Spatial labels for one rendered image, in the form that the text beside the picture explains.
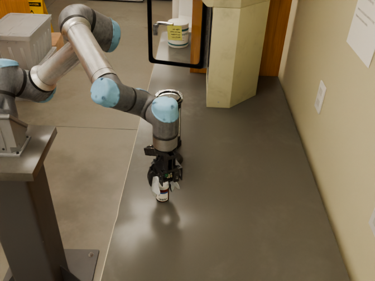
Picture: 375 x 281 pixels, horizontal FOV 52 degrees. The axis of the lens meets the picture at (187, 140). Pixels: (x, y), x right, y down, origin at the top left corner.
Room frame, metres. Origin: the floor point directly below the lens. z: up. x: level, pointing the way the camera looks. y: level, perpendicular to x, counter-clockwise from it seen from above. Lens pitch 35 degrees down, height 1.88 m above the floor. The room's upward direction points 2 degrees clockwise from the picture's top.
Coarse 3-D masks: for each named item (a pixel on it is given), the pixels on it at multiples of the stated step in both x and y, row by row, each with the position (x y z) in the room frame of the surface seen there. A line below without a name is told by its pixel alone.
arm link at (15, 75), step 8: (0, 64) 1.33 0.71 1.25; (8, 64) 1.34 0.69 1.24; (16, 64) 1.37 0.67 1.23; (0, 72) 1.30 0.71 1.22; (8, 72) 1.32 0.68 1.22; (16, 72) 1.35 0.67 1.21; (24, 72) 1.38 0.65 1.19; (0, 80) 1.28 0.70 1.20; (8, 80) 1.30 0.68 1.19; (16, 80) 1.33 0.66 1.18; (24, 80) 1.35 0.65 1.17; (0, 88) 1.26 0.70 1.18; (8, 88) 1.28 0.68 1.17; (16, 88) 1.32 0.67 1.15; (24, 88) 1.34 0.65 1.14; (16, 96) 1.34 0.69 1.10
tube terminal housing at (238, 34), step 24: (216, 0) 1.60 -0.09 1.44; (240, 0) 1.60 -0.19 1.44; (264, 0) 1.70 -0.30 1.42; (216, 24) 1.60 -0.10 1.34; (240, 24) 1.60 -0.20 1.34; (264, 24) 1.72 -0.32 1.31; (216, 48) 1.60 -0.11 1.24; (240, 48) 1.62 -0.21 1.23; (216, 72) 1.60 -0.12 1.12; (240, 72) 1.63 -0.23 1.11; (216, 96) 1.60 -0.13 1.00; (240, 96) 1.65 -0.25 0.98
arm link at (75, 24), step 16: (64, 16) 1.21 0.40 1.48; (80, 16) 1.21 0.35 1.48; (64, 32) 1.18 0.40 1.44; (80, 32) 1.14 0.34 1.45; (80, 48) 1.09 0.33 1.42; (96, 48) 1.09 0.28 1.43; (96, 64) 1.02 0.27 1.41; (96, 80) 0.95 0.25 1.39; (112, 80) 0.95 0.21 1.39; (96, 96) 0.91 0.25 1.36; (112, 96) 0.91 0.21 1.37; (128, 96) 0.95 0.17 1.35
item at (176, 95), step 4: (160, 92) 1.31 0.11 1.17; (164, 92) 1.32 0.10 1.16; (168, 92) 1.33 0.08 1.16; (172, 92) 1.32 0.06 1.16; (176, 92) 1.32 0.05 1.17; (180, 92) 1.32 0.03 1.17; (156, 96) 1.28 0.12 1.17; (160, 96) 1.31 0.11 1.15; (168, 96) 1.33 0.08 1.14; (172, 96) 1.32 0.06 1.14; (176, 96) 1.32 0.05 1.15; (180, 96) 1.28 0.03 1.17; (176, 100) 1.25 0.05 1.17; (180, 100) 1.25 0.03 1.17
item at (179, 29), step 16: (160, 0) 1.95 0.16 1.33; (176, 0) 1.94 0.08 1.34; (192, 0) 1.92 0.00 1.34; (160, 16) 1.95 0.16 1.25; (176, 16) 1.94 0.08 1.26; (192, 16) 1.92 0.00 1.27; (160, 32) 1.95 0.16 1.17; (176, 32) 1.94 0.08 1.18; (192, 32) 1.92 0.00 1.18; (160, 48) 1.95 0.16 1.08; (176, 48) 1.94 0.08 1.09; (192, 48) 1.92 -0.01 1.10
